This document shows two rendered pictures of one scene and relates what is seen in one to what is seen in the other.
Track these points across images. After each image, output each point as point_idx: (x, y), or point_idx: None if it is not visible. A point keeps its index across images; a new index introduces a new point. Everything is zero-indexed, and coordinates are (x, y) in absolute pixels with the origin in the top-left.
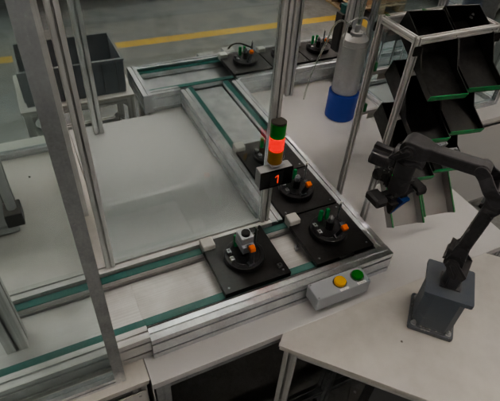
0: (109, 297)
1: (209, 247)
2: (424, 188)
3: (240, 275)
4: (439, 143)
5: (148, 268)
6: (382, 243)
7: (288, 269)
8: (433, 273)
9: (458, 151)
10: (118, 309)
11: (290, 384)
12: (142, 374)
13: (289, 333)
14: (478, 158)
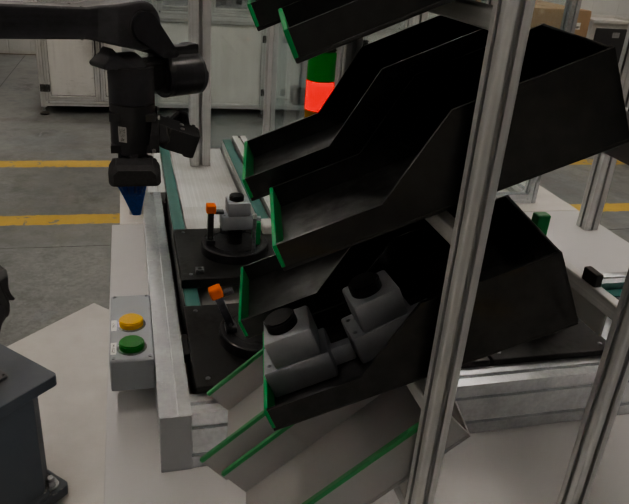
0: (228, 195)
1: (261, 225)
2: (112, 165)
3: (200, 242)
4: (352, 317)
5: (254, 204)
6: (196, 410)
7: (189, 278)
8: (13, 364)
9: (45, 5)
10: (209, 198)
11: None
12: (129, 221)
13: (104, 315)
14: None
